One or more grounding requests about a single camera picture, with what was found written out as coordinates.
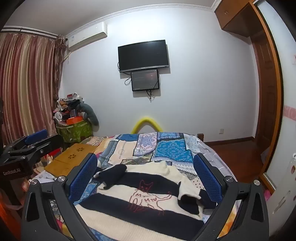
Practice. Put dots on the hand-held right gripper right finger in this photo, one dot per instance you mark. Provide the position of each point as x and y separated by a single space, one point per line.
208 178

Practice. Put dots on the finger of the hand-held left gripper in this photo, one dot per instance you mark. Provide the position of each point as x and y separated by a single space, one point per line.
52 142
35 136

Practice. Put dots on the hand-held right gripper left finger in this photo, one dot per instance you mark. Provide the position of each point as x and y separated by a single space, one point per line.
83 178

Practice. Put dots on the cream navy striped knit sweater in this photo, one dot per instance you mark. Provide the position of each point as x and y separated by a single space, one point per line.
129 185

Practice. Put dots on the grey striped bed sheet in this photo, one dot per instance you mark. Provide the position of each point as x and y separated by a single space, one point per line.
215 157

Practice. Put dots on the bamboo folding lap desk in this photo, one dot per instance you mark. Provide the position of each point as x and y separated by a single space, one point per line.
69 157

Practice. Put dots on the orange box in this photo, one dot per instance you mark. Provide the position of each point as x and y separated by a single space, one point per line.
74 120

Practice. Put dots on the pile of mixed clutter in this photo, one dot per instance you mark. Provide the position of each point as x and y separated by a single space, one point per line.
67 106

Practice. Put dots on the blue patchwork blanket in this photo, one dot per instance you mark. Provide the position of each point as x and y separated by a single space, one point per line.
171 150

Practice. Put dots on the grey plush toy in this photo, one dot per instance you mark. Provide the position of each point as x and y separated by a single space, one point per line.
90 113

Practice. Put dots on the striped pink curtain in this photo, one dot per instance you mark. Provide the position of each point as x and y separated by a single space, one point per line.
27 88

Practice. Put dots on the orange fleece blanket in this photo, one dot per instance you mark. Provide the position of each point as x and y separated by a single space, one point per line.
229 223

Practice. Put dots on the pink slippers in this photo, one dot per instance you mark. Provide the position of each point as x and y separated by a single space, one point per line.
266 197

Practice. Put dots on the grey plastic basin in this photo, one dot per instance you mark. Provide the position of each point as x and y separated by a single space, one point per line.
265 155

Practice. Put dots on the yellow foam tube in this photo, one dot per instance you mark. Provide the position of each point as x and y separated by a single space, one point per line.
146 120

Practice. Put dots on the brown wooden door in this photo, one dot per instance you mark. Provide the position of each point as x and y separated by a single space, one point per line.
266 92

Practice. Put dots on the white curtain rod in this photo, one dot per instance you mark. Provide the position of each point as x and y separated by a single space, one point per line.
27 31

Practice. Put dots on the wood framed white panel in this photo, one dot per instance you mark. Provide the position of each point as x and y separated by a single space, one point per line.
286 92

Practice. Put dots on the wooden overhead cabinet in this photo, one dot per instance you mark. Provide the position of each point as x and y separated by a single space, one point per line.
233 14

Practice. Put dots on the wooden bed post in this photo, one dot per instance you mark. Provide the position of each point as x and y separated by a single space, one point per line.
200 137

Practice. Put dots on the white wall socket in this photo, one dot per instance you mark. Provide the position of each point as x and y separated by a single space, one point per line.
221 131

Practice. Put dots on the small black wall monitor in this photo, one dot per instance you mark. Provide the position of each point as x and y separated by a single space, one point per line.
145 80

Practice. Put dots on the white wall air conditioner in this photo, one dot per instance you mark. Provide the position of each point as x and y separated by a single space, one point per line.
86 34

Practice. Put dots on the large black wall television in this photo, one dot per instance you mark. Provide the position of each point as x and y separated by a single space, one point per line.
143 55

